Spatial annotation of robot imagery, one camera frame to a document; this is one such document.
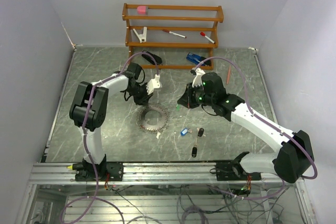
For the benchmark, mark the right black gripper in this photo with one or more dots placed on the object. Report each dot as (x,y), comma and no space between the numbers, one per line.
(187,99)

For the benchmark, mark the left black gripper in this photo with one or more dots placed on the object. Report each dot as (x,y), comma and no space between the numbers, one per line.
(140,101)

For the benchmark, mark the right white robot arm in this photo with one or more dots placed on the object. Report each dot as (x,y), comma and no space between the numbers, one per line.
(292,152)

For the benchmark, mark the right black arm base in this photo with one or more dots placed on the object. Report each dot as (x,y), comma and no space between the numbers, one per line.
(230,171)

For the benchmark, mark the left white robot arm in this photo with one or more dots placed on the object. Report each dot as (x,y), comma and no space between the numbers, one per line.
(89,107)

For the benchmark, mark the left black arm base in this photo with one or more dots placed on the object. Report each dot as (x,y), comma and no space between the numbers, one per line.
(111,171)

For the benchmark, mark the blue key tag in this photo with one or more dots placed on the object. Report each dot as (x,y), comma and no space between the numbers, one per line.
(184,131)

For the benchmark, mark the black key fob upper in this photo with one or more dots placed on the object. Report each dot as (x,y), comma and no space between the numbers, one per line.
(200,132)

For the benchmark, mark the black key fob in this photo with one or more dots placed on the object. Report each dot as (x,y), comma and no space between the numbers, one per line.
(200,132)
(194,151)

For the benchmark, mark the black stapler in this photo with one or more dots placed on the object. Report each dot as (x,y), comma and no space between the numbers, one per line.
(151,58)

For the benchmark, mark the blue stapler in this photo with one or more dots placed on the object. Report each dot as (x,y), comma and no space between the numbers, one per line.
(196,59)

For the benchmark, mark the orange pencil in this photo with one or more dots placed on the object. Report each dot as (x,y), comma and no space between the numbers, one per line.
(228,74)

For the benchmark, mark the black key fob lower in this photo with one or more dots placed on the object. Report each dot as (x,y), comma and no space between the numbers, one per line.
(194,151)

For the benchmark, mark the white plastic clip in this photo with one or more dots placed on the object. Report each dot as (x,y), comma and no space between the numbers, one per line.
(141,37)

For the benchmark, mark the red tipped white marker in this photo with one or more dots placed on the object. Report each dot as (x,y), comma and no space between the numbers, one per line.
(207,37)

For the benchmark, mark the red capped white marker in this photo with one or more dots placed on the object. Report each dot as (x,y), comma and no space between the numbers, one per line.
(173,33)

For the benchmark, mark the wooden three-tier shelf rack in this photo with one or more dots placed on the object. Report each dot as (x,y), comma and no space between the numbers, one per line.
(185,20)

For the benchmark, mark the pink eraser block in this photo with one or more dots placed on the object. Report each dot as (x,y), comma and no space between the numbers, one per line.
(142,10)

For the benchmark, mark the aluminium mounting rail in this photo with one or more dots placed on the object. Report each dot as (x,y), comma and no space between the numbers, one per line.
(135,174)

